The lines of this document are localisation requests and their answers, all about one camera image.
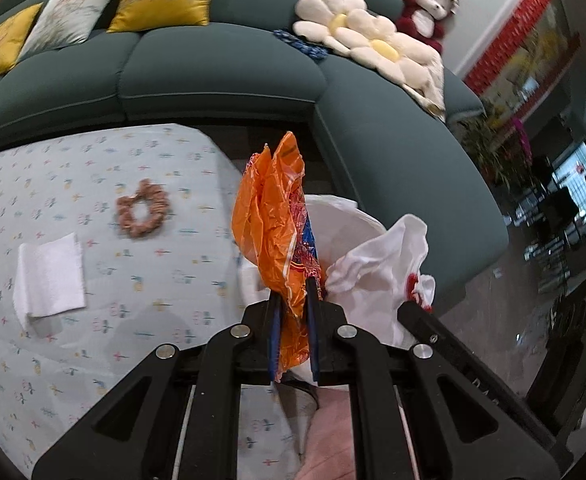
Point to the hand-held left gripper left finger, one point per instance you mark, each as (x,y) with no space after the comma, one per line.
(274,345)

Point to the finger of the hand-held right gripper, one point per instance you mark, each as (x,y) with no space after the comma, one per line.
(473,370)

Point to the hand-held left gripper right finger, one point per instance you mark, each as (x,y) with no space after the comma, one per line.
(313,340)

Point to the white cloth with red trim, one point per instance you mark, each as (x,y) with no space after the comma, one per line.
(383,260)

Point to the white plastic trash bag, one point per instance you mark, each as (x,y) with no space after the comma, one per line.
(343,225)

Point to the orange plastic wrapper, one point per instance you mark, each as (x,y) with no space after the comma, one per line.
(268,220)

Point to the brown scrunchie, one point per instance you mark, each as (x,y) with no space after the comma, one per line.
(125,210)

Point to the potted plant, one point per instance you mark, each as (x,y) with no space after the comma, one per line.
(493,155)

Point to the television screen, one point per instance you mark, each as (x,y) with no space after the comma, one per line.
(580,180)

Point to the white folded napkin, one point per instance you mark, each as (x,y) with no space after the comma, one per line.
(48,280)

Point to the dark green sofa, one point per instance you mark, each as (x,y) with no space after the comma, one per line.
(223,70)

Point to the blue scrunchie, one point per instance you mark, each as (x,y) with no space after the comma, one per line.
(303,47)

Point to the flower shaped plush cushion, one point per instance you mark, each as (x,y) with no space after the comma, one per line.
(373,30)

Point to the red plush toy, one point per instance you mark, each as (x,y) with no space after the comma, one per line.
(423,15)

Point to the white embroidered cushion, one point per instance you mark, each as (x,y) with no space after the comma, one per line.
(68,20)

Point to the small yellow cushion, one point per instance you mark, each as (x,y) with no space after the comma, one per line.
(3,45)

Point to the red wall banner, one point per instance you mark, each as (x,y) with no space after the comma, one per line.
(513,25)

